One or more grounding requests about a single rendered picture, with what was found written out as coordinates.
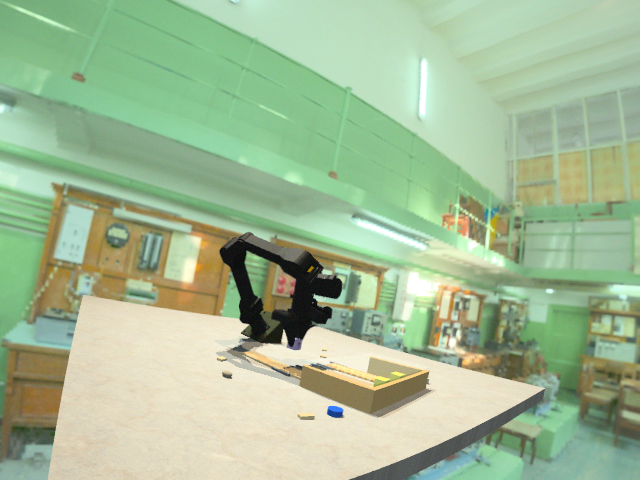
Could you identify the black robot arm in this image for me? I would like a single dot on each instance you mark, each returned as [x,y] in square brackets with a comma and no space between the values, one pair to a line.
[293,261]

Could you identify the purple and white labelled cube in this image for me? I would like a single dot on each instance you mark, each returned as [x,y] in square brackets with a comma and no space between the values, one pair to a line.
[297,344]

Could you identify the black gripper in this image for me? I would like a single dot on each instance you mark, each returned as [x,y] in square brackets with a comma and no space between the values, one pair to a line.
[295,326]

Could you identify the blue short cylinder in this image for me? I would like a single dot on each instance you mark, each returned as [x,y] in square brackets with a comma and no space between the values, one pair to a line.
[335,411]

